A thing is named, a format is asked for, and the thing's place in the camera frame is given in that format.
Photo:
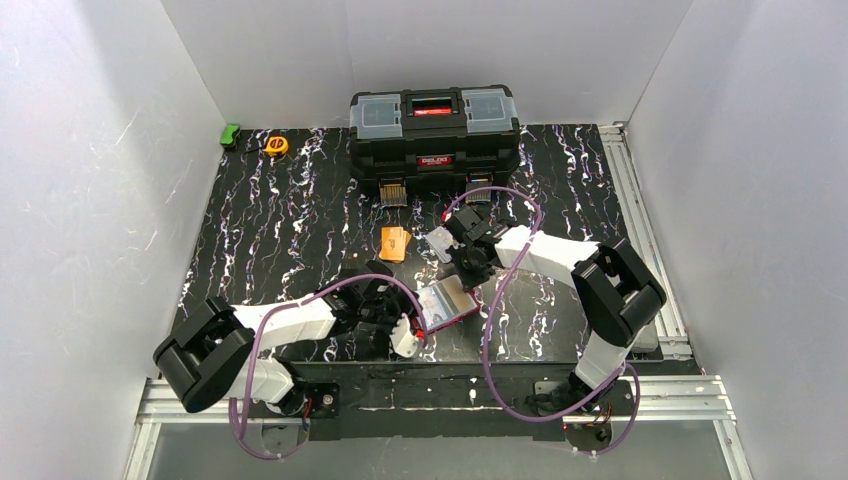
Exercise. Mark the silver credit card stack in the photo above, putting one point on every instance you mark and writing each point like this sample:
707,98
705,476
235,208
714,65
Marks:
441,242

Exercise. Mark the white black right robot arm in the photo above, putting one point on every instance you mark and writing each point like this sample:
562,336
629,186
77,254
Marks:
617,291

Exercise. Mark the green small object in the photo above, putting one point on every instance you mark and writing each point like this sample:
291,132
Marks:
230,136

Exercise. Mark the black plastic toolbox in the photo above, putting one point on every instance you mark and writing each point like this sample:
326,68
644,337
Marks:
431,140

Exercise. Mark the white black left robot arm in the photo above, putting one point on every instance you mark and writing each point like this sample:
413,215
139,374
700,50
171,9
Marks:
214,353

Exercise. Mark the drill bit set case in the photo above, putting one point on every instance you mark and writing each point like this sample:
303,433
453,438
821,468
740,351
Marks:
393,195

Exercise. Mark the grey plastic case lid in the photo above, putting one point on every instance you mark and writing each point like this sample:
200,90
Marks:
647,340

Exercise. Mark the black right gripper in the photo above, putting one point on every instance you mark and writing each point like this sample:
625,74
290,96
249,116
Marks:
468,245

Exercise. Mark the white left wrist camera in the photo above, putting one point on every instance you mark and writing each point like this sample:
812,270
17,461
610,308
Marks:
405,340

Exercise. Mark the black base rail with bracket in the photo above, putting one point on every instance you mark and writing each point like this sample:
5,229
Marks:
452,400

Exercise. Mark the red leather card holder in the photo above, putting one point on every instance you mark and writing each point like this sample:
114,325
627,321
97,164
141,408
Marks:
435,286

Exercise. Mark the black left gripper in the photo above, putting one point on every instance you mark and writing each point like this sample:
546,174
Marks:
395,309

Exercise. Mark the orange tape measure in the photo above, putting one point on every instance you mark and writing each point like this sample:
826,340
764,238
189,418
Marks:
276,146

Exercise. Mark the aluminium frame rail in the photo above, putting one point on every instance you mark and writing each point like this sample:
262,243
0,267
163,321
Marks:
681,390

